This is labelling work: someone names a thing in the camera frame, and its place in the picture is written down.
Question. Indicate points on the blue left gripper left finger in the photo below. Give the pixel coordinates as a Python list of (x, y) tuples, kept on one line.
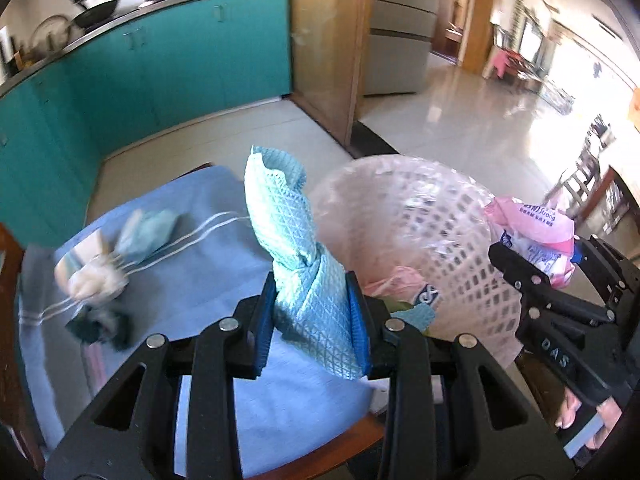
[(261, 325)]

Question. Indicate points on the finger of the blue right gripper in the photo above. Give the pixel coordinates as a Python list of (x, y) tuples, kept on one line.
[(525, 269), (607, 269)]

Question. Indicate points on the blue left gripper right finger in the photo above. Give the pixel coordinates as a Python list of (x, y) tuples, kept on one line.
[(359, 323)]

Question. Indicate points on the small pink plastic bag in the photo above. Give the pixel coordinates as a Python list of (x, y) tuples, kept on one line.
[(543, 236)]

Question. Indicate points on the blue wipe cloth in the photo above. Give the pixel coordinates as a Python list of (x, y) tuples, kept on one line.
[(312, 308)]

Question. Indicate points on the light blue face mask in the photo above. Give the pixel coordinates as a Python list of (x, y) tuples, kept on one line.
[(144, 232)]

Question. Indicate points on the black plastic bag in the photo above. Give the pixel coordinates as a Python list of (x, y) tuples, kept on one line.
[(101, 325)]

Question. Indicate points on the white tissue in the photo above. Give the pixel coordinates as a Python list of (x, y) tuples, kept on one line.
[(98, 282)]

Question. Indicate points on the green vegetable leaves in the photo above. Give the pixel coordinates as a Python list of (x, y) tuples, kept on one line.
[(397, 307)]

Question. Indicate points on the large pink plastic bag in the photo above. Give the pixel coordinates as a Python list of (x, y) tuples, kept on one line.
[(404, 284)]

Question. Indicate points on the white blue ointment box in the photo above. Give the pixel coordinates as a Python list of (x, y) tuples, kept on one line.
[(428, 295)]

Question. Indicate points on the white blue paper cup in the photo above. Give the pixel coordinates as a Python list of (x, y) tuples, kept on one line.
[(91, 246)]

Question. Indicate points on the white mesh trash basket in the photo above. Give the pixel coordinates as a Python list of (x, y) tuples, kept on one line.
[(380, 214)]

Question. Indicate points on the teal kitchen cabinets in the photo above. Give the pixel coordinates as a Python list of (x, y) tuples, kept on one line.
[(154, 69)]

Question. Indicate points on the person's right hand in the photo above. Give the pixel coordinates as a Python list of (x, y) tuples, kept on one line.
[(583, 425)]

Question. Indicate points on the blue striped cloth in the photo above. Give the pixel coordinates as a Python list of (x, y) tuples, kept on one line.
[(190, 309)]

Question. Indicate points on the black door mat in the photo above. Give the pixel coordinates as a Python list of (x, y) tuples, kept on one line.
[(364, 142)]

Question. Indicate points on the brown wooden chair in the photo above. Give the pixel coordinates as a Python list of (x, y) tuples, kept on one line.
[(75, 359)]

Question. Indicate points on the grey refrigerator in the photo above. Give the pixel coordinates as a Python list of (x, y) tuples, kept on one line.
[(400, 40)]

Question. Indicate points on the wooden framed glass door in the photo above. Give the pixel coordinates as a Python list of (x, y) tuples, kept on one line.
[(328, 39)]

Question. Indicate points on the black wok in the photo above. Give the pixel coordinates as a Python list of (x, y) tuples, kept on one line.
[(96, 15)]

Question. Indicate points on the round metal pot lid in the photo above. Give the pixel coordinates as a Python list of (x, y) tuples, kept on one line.
[(51, 35)]

